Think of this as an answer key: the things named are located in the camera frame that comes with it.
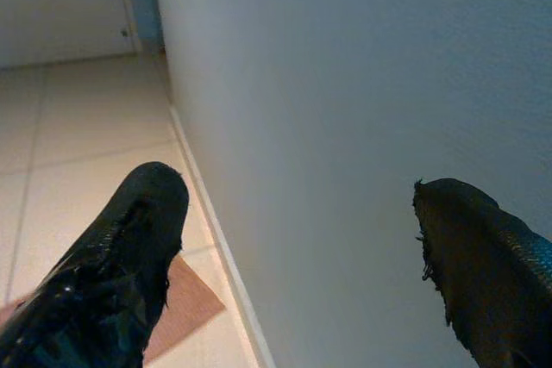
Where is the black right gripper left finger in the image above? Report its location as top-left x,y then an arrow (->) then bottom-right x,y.
0,161 -> 191,368

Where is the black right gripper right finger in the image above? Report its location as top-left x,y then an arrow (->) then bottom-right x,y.
412,178 -> 552,368

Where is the white baseboard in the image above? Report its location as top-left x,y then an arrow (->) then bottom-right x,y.
166,103 -> 277,368

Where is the white door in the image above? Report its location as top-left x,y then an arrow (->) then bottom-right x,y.
0,0 -> 143,70

